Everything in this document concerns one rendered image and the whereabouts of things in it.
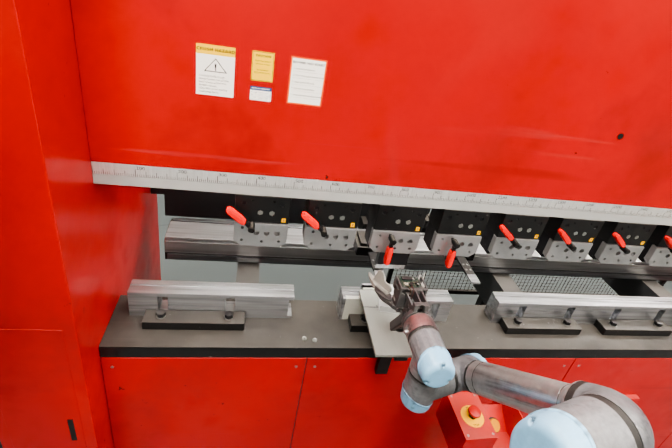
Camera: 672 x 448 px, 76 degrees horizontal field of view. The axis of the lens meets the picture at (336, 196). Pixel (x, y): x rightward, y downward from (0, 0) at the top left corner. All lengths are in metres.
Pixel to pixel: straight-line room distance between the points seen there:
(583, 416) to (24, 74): 1.05
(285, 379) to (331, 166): 0.73
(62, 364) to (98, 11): 0.86
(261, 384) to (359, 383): 0.33
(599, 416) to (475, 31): 0.81
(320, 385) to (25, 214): 0.99
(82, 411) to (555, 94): 1.54
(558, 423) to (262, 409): 1.09
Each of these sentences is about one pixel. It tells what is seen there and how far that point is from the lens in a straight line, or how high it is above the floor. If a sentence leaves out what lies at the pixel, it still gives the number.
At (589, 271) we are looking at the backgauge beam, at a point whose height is 0.92.
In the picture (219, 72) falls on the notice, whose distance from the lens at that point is 1.06.
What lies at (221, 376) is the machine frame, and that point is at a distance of 1.49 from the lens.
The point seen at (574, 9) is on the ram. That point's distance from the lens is 1.24.
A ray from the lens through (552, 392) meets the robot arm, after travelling 0.95.
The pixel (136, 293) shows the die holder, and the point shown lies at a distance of 1.44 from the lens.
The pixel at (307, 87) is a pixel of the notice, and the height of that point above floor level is 1.65.
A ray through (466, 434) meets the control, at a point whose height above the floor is 0.78.
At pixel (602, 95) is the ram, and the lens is 1.37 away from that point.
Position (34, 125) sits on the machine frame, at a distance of 0.97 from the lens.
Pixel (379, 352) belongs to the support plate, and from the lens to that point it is 1.28.
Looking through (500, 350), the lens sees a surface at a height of 0.87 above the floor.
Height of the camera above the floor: 1.93
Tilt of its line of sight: 29 degrees down
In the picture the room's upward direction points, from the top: 11 degrees clockwise
